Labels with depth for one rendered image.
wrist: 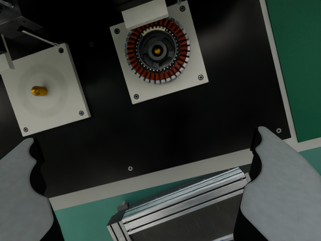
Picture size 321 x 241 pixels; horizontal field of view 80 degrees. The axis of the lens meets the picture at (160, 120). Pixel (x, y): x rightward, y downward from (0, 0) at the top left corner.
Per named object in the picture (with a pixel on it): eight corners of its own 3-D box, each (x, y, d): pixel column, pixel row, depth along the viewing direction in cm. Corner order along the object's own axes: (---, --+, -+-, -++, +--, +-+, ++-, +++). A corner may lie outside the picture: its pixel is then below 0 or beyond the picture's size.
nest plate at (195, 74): (208, 82, 37) (208, 82, 36) (133, 104, 38) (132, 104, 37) (187, 3, 36) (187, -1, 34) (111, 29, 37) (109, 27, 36)
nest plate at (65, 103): (91, 116, 40) (88, 117, 38) (26, 135, 41) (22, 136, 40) (68, 44, 38) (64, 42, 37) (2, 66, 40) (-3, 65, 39)
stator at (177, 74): (194, 77, 36) (196, 75, 32) (135, 90, 37) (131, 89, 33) (183, 15, 35) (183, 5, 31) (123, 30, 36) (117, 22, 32)
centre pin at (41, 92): (48, 94, 39) (39, 94, 36) (40, 97, 39) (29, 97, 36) (45, 85, 38) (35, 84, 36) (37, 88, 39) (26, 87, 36)
